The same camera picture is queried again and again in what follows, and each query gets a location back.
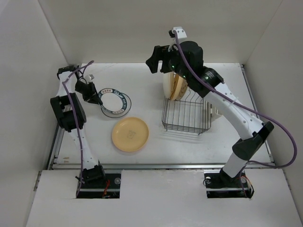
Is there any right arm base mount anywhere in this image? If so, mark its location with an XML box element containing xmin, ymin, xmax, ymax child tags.
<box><xmin>203</xmin><ymin>172</ymin><xmax>255</xmax><ymax>199</ymax></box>

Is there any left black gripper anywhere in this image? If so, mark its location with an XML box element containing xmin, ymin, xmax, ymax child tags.
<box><xmin>75</xmin><ymin>80</ymin><xmax>103</xmax><ymax>105</ymax></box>

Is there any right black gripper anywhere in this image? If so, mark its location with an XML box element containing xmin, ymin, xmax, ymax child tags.
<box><xmin>146</xmin><ymin>44</ymin><xmax>191</xmax><ymax>80</ymax></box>

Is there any wire dish rack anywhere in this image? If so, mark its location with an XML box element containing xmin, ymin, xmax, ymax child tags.
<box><xmin>161</xmin><ymin>86</ymin><xmax>211</xmax><ymax>135</ymax></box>

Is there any beige cutlery holder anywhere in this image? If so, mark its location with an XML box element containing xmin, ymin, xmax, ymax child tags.
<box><xmin>206</xmin><ymin>102</ymin><xmax>223</xmax><ymax>122</ymax></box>

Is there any orange yellow plate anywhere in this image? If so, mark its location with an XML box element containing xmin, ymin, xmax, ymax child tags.
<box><xmin>112</xmin><ymin>117</ymin><xmax>149</xmax><ymax>152</ymax></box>

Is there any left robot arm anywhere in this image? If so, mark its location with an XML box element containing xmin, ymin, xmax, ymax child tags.
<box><xmin>50</xmin><ymin>65</ymin><xmax>107</xmax><ymax>188</ymax></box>

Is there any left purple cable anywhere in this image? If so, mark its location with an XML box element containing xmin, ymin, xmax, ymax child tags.
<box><xmin>62</xmin><ymin>60</ymin><xmax>95</xmax><ymax>198</ymax></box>

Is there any cream white plate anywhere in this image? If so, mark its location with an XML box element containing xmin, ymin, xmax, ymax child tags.
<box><xmin>163</xmin><ymin>72</ymin><xmax>174</xmax><ymax>99</ymax></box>

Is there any green rimmed lettered plate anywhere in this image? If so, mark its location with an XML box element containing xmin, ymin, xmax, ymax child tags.
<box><xmin>98</xmin><ymin>88</ymin><xmax>126</xmax><ymax>114</ymax></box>

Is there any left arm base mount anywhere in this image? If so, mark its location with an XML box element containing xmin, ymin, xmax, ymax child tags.
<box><xmin>76</xmin><ymin>172</ymin><xmax>122</xmax><ymax>199</ymax></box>

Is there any white plate with dark rim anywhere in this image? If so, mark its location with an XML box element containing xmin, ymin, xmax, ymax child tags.
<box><xmin>101</xmin><ymin>93</ymin><xmax>132</xmax><ymax>119</ymax></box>

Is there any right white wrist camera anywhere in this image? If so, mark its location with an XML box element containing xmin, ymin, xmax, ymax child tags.
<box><xmin>169</xmin><ymin>26</ymin><xmax>187</xmax><ymax>44</ymax></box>

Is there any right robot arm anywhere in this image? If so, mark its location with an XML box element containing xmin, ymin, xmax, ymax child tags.
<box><xmin>146</xmin><ymin>41</ymin><xmax>274</xmax><ymax>187</ymax></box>

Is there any pink plate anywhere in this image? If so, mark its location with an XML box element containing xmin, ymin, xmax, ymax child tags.
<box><xmin>117</xmin><ymin>142</ymin><xmax>146</xmax><ymax>155</ymax></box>

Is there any tan yellow plate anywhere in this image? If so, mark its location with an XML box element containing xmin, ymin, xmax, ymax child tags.
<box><xmin>170</xmin><ymin>72</ymin><xmax>187</xmax><ymax>101</ymax></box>

